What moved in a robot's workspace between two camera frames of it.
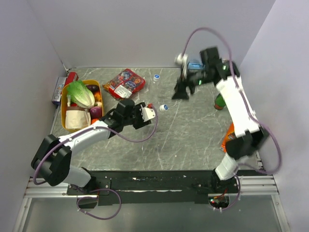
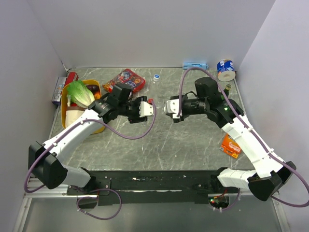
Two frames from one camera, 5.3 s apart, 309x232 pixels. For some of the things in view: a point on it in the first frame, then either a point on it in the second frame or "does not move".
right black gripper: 180,93 to 184,115
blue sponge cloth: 195,66 does not move
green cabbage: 80,94 does not move
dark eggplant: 93,88 does not move
